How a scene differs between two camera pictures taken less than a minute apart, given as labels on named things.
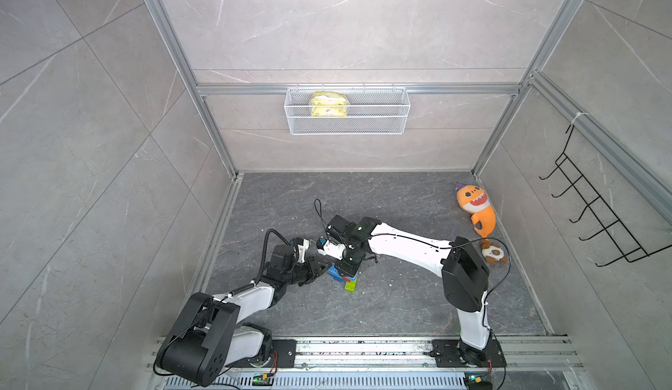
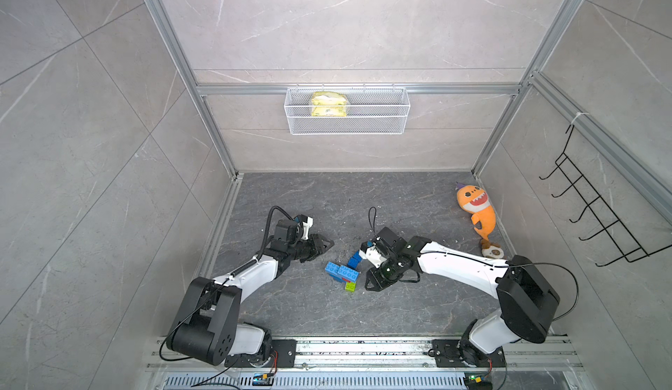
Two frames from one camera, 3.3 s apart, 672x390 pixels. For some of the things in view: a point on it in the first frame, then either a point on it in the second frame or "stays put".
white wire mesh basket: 343,111 stays put
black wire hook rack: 596,205 stays put
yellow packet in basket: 328,104 stays put
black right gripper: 346,270 → 377,282
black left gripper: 312,268 → 315,245
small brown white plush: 493,252 stays put
